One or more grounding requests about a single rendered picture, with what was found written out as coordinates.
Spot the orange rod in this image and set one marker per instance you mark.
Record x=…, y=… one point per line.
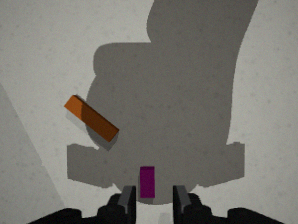
x=91, y=118

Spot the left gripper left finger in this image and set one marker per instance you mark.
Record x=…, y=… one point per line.
x=122, y=213

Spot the magenta rod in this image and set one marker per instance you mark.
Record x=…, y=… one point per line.
x=147, y=182

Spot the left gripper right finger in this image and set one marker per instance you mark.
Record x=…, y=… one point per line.
x=197, y=213

